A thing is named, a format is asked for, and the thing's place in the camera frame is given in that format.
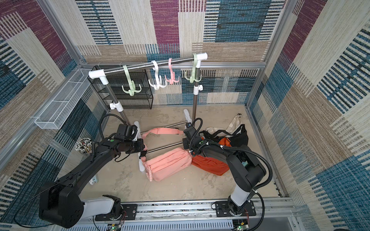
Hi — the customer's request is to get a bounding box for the pink sling bag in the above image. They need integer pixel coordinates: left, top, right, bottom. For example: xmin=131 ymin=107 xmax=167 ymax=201
xmin=140 ymin=146 xmax=192 ymax=182

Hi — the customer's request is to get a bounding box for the orange sling bag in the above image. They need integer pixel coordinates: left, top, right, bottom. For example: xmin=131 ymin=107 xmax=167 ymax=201
xmin=192 ymin=155 xmax=229 ymax=176

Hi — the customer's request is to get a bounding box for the black sling bag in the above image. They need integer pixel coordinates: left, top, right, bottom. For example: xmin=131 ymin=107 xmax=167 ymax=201
xmin=199 ymin=124 xmax=249 ymax=147

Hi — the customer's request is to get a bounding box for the cream white sling bag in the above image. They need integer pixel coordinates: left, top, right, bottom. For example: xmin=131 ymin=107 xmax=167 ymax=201
xmin=206 ymin=114 xmax=242 ymax=137

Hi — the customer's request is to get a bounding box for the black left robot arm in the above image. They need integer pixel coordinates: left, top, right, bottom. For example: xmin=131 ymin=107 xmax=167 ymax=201
xmin=39 ymin=123 xmax=145 ymax=228

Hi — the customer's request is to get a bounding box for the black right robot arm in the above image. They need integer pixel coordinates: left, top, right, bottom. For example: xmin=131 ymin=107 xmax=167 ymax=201
xmin=183 ymin=122 xmax=273 ymax=216

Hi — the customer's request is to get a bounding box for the pale green left hook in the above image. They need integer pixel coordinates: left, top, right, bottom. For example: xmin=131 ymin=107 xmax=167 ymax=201
xmin=121 ymin=65 xmax=142 ymax=97

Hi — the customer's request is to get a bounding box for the pale green hook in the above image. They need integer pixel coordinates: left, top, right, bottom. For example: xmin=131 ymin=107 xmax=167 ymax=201
xmin=121 ymin=65 xmax=142 ymax=97
xmin=185 ymin=54 xmax=202 ymax=83

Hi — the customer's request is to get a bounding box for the pale green right hook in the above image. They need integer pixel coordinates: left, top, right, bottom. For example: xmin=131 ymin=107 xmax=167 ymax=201
xmin=185 ymin=54 xmax=202 ymax=83

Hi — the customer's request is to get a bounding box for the pink plastic hook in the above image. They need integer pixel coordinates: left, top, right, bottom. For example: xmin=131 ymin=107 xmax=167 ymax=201
xmin=165 ymin=58 xmax=180 ymax=85

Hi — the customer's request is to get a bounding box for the white plastic hook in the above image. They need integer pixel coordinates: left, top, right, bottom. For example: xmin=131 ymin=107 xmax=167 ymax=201
xmin=148 ymin=60 xmax=167 ymax=90

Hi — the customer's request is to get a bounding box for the white and chrome garment rack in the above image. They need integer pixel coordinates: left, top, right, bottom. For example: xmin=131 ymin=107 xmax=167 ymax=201
xmin=88 ymin=52 xmax=209 ymax=173

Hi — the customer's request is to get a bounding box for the cup of pens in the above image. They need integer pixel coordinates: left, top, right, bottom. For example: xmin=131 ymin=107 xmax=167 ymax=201
xmin=74 ymin=138 xmax=92 ymax=157

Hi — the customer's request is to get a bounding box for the small white device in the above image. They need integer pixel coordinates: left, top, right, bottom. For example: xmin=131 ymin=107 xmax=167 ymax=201
xmin=89 ymin=175 xmax=98 ymax=185

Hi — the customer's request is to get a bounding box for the black mesh shelf rack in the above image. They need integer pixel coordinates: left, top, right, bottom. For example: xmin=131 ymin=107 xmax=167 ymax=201
xmin=88 ymin=66 xmax=153 ymax=109

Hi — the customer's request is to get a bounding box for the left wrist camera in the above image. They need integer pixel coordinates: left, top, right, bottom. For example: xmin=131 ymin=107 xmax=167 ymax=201
xmin=127 ymin=125 xmax=138 ymax=140

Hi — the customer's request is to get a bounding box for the white wire mesh basket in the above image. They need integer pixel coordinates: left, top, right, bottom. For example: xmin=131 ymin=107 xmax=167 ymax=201
xmin=35 ymin=69 xmax=90 ymax=130

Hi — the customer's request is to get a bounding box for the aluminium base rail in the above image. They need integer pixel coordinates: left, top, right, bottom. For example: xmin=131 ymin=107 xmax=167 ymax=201
xmin=51 ymin=197 xmax=304 ymax=231

